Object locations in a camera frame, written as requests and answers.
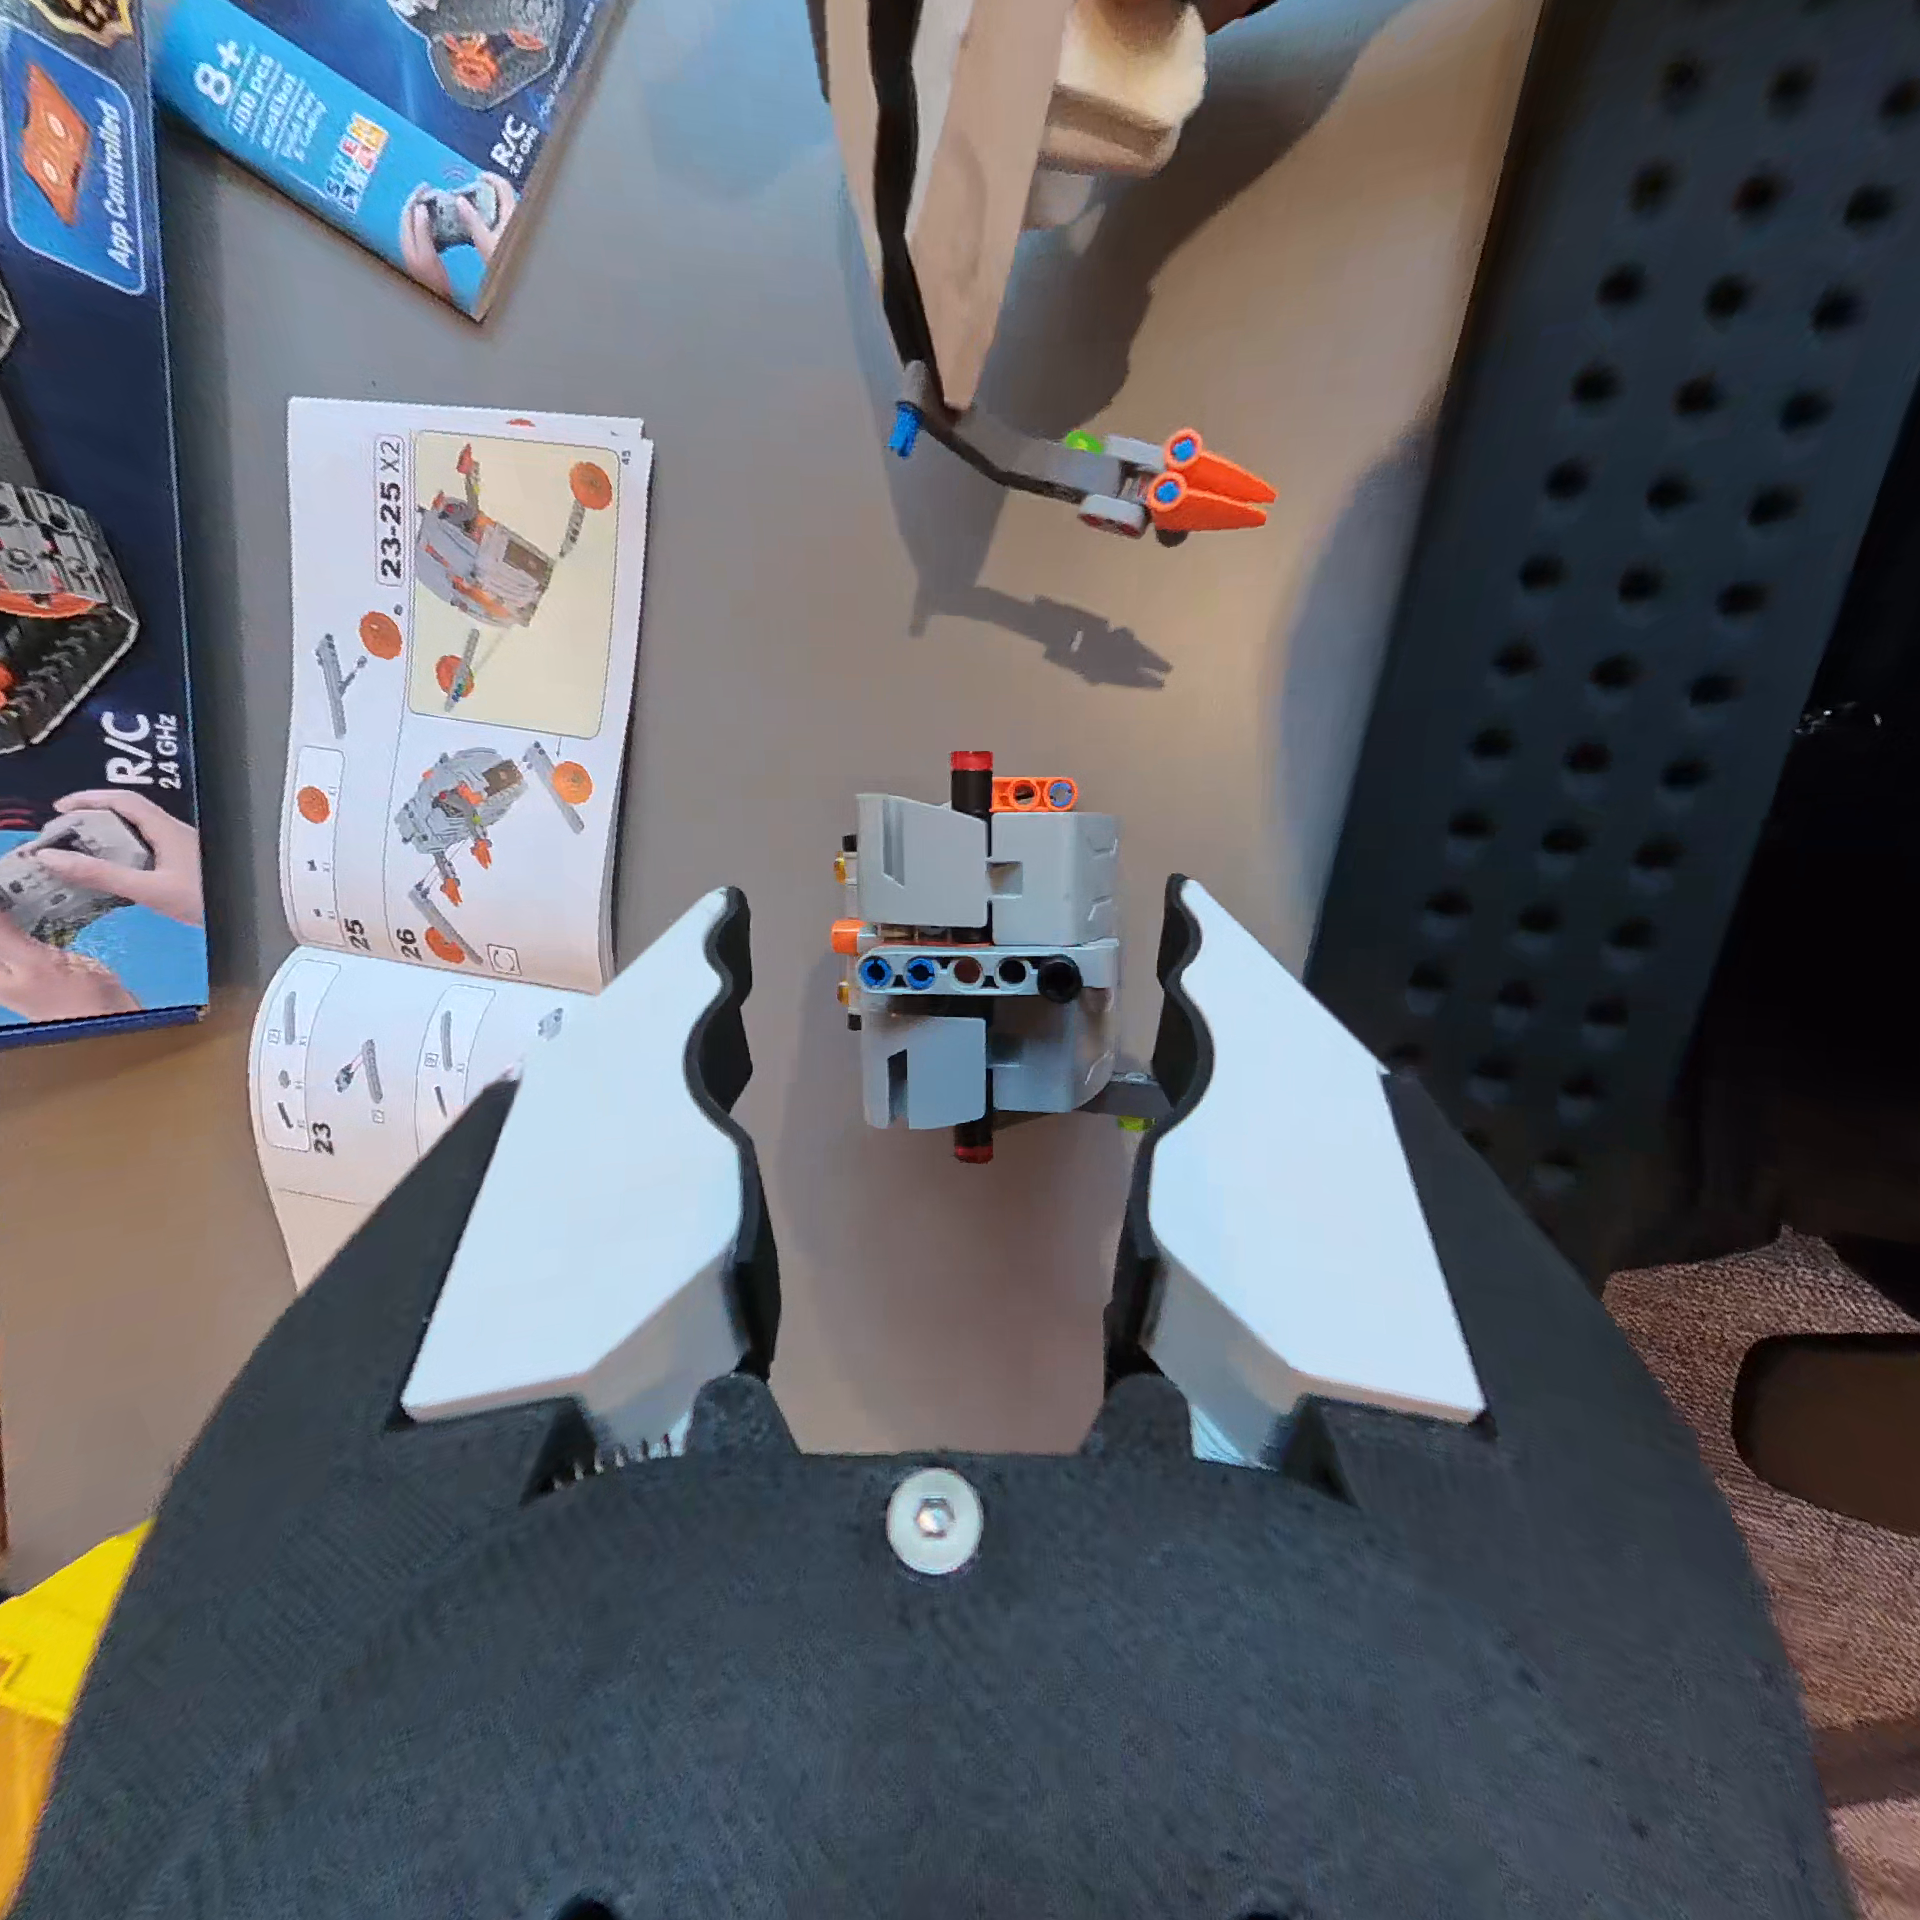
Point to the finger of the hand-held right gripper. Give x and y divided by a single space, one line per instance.
960 182

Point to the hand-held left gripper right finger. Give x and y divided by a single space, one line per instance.
1305 1202

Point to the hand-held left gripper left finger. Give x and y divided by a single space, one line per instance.
601 1202

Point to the brick arm with orange claws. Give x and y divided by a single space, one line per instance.
1140 479

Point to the grey brick toy robot body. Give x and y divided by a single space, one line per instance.
976 960

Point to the white instruction booklet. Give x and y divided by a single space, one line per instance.
463 715

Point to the grey desk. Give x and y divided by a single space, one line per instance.
780 629

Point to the grey knit shoe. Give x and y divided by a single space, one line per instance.
1696 1353

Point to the blue cover booklet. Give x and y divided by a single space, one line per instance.
376 123

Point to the black perforated chair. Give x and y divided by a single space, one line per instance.
1651 596

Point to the yellow plastic bin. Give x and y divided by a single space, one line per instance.
48 1678

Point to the blue toy set box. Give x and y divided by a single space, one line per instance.
91 527

